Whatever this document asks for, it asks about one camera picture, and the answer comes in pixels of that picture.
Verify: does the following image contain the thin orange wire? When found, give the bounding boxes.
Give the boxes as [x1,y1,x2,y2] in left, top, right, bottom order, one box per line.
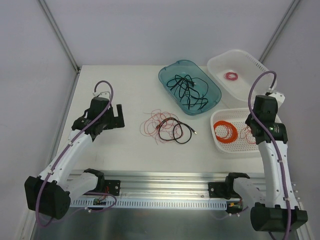
[239,124,257,145]

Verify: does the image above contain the thin pink red wire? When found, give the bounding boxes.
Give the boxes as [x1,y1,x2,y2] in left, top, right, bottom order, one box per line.
[139,108,182,146]

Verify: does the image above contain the black cable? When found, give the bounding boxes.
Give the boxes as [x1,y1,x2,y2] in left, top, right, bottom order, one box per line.
[156,117,198,145]

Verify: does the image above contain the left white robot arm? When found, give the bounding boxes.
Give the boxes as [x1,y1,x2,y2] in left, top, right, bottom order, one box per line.
[24,97,125,220]

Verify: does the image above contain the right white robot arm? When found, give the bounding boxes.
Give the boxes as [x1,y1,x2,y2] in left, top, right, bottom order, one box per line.
[224,95,308,236]

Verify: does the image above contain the white perforated plastic basket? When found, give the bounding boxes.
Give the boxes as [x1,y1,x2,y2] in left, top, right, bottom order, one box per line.
[210,108,260,158]

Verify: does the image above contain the white solid plastic basket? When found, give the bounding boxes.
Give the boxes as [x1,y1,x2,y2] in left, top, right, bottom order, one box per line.
[207,49,268,109]

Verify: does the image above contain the teal transparent plastic tray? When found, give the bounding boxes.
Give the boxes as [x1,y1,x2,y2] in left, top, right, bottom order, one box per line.
[158,59,222,116]

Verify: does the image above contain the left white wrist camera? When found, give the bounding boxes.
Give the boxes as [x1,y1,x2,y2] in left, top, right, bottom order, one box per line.
[92,91,111,99]

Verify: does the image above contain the orange wire coil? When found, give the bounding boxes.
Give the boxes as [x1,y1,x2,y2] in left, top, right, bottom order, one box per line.
[213,120,238,144]

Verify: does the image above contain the pink wire coil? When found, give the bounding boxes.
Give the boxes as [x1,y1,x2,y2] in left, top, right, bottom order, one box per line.
[225,71,239,82]

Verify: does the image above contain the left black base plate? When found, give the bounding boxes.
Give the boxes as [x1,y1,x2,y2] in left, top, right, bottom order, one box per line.
[93,179,121,196]

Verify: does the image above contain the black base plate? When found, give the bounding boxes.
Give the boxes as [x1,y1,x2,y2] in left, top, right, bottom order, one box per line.
[208,181,240,200]
[93,179,121,196]

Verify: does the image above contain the aluminium mounting rail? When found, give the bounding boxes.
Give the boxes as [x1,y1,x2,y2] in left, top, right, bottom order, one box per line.
[31,169,301,202]

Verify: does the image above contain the black cables in tray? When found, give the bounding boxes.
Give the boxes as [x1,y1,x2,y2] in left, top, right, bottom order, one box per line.
[166,74,210,111]

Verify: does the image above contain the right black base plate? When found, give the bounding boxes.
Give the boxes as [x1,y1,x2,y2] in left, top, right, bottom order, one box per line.
[208,181,240,200]

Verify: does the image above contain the white slotted cable duct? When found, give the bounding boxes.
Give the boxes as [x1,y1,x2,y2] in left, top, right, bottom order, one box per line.
[70,197,227,211]

